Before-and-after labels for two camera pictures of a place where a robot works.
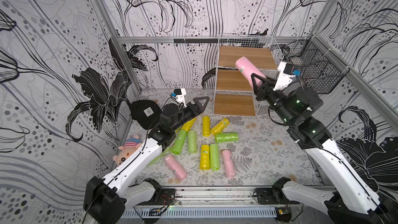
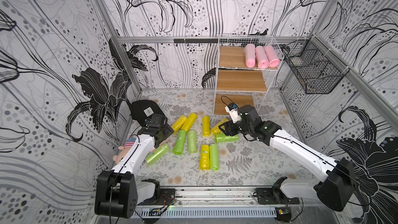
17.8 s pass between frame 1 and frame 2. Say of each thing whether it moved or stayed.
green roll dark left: stayed
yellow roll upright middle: stayed
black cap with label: stayed
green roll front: stayed
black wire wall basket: stayed
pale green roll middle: stayed
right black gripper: moved
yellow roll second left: stayed
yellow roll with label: stayed
